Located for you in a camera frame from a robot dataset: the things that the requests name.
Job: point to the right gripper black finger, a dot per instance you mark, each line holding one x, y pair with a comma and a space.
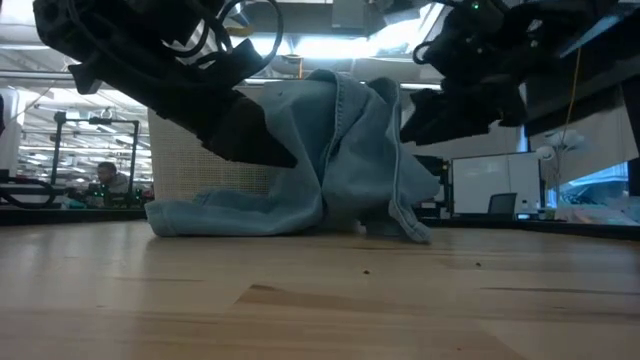
432, 102
445, 130

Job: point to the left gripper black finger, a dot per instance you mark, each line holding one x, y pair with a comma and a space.
230, 142
260, 130

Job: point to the light blue jeans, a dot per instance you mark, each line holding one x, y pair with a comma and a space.
350, 160

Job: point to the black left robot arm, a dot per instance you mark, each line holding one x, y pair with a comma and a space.
100, 25

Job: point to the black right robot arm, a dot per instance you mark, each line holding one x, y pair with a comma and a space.
575, 75

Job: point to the white plastic laundry bin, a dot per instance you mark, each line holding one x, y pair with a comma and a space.
190, 170

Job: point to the dark background equipment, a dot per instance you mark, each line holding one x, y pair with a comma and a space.
432, 185

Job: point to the white board panel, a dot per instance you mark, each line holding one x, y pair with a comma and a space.
495, 175

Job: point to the dark background office chair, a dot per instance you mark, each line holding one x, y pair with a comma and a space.
502, 204

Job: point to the white flower lamp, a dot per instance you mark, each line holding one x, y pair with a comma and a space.
557, 140

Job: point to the person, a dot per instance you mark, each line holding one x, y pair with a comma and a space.
112, 182

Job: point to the grey ceiling box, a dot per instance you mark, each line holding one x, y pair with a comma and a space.
350, 12

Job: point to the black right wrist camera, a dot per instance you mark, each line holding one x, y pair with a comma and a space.
475, 15

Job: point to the silver ventilation duct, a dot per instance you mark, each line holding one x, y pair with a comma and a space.
239, 19

